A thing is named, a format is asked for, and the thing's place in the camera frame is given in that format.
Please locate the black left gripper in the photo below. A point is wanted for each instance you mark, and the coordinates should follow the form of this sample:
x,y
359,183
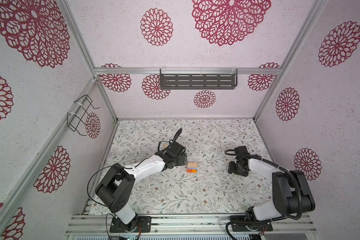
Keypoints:
x,y
182,162

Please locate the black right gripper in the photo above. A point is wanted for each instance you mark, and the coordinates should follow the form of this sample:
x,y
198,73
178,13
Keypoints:
x,y
230,169

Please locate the plain light wood block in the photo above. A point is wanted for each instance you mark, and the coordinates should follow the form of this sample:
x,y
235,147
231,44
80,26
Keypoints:
x,y
192,165

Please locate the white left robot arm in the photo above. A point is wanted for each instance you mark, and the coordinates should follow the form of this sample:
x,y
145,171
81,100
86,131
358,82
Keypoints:
x,y
115,188

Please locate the grey slotted wall shelf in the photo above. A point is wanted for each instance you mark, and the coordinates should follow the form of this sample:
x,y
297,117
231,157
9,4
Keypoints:
x,y
221,80

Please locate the black wire wall basket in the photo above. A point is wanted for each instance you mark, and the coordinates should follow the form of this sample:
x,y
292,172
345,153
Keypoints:
x,y
78,117

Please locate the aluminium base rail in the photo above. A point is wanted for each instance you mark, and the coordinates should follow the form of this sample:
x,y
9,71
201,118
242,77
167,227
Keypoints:
x,y
189,227

